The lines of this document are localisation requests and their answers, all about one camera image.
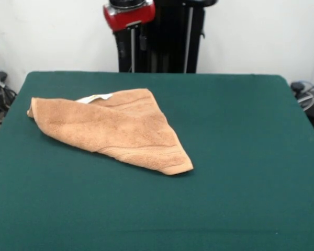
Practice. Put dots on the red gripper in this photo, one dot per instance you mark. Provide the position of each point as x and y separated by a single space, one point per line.
128 17

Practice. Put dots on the tan terry towel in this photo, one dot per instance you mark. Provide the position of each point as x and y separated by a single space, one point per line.
115 130

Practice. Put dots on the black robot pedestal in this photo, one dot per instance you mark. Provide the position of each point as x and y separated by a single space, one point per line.
172 41

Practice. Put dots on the dark green table cloth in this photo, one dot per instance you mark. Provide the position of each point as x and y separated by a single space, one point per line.
225 183

